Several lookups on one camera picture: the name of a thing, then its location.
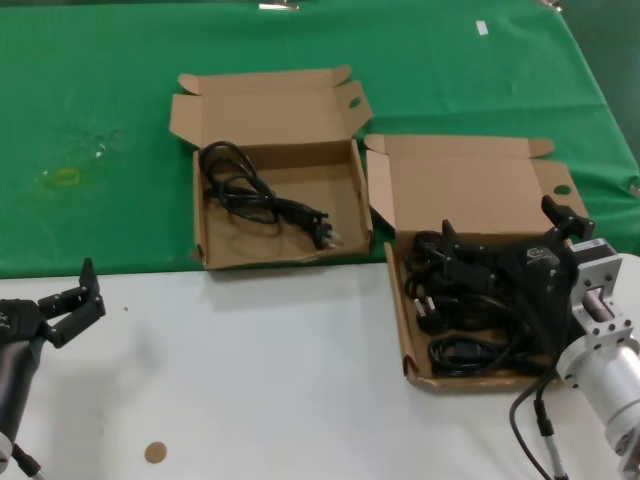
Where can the open brown cardboard box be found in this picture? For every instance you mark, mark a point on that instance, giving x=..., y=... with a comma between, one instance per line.
x=460, y=185
x=310, y=170

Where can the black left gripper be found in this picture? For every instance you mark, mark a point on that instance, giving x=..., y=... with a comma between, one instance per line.
x=17, y=322

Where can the silver-black right gripper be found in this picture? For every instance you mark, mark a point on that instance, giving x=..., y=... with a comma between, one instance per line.
x=540, y=265

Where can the green tablecloth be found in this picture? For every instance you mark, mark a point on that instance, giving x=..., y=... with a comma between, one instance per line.
x=100, y=75

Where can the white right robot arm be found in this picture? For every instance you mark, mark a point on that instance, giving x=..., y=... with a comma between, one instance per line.
x=610, y=385

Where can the round brown sticker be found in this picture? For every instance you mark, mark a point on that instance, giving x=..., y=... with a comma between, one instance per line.
x=155, y=452

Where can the metal table clip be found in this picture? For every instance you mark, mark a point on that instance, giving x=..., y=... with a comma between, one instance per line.
x=277, y=6

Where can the white label sticker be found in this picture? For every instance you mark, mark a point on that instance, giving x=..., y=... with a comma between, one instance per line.
x=482, y=27

